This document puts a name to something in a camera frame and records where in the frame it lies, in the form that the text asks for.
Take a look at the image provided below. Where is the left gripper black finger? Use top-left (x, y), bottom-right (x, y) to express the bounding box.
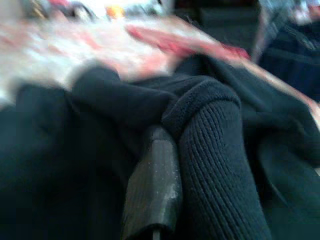
top-left (121, 124), bottom-right (185, 240)

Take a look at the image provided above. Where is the black polo shirt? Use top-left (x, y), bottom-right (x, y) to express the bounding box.
top-left (0, 53), bottom-right (320, 240)

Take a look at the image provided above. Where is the pink marble folding table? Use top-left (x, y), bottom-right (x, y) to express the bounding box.
top-left (0, 0), bottom-right (320, 111)

